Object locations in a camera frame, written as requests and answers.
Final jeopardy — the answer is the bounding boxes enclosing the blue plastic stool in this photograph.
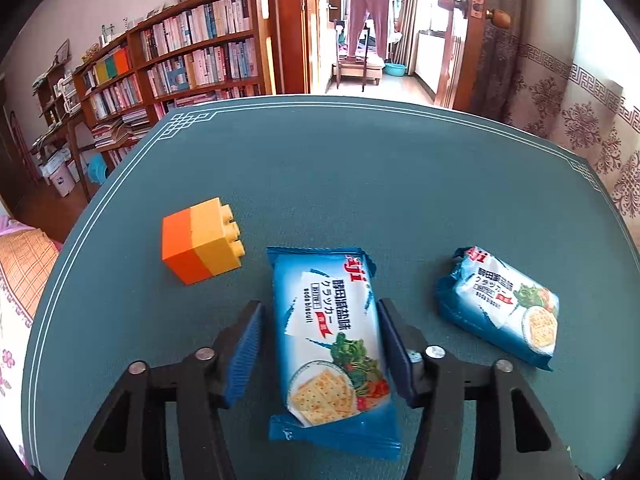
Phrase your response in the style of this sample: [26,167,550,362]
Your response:
[87,152,108,183]

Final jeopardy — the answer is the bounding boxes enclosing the hanging mauve pants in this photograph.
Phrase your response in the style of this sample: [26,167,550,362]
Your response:
[347,0,395,61]

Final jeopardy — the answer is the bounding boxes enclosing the checked floral blanket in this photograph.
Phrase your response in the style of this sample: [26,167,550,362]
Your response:
[0,215,63,461]

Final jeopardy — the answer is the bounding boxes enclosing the patterned beige curtain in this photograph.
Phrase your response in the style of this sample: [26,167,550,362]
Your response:
[500,0,640,241]

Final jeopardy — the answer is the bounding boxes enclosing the orange and yellow toy brick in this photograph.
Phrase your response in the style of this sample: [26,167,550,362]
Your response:
[161,197,246,286]

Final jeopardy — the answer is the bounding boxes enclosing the wooden bookshelf with books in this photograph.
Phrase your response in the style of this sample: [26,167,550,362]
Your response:
[72,0,278,201]

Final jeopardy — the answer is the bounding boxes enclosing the wooden door knob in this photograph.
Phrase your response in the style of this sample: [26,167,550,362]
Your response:
[437,0,513,31]

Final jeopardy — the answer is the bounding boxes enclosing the blue cracker packet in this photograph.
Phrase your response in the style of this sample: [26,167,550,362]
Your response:
[436,246,560,372]
[266,246,403,461]

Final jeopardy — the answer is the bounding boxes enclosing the wooden chair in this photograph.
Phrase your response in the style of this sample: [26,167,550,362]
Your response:
[332,20,383,92]

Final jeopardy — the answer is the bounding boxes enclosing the white storage bin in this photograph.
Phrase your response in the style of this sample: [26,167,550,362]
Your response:
[40,152,81,198]

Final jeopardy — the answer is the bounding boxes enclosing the dark wooden side shelf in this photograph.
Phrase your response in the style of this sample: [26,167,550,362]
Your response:
[30,62,83,181]

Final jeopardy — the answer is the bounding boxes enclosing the wooden door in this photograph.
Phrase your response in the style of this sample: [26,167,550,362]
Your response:
[435,0,526,121]

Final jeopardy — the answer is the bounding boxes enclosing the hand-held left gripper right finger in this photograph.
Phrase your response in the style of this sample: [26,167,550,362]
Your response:
[376,297,576,480]

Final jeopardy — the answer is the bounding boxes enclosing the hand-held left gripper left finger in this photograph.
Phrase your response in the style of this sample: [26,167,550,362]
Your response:
[62,300,266,480]

